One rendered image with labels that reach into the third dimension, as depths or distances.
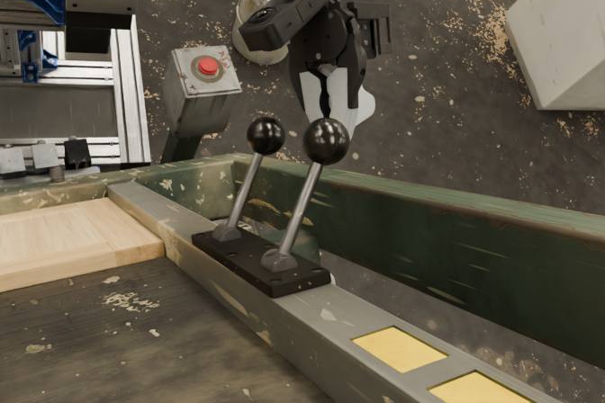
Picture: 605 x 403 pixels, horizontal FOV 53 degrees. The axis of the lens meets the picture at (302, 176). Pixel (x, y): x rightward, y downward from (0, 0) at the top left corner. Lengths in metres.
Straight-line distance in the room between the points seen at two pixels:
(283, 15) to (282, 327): 0.28
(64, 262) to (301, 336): 0.38
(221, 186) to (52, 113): 0.93
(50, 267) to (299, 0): 0.39
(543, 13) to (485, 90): 0.44
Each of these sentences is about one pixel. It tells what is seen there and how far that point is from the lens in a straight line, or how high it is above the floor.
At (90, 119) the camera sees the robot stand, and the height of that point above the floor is 0.21.
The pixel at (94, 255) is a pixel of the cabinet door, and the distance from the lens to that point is 0.73.
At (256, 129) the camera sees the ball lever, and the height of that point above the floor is 1.45.
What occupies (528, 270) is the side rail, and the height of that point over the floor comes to 1.51.
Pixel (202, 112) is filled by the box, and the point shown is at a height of 0.86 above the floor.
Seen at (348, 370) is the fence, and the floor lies 1.60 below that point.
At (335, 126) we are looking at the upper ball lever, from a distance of 0.47.
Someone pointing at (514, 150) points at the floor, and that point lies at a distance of 2.89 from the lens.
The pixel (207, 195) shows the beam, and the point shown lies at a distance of 1.17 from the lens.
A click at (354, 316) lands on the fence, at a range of 0.39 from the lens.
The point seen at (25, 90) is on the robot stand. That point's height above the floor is 0.21.
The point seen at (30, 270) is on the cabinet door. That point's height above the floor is 1.24.
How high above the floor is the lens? 1.92
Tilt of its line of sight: 57 degrees down
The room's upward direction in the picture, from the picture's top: 37 degrees clockwise
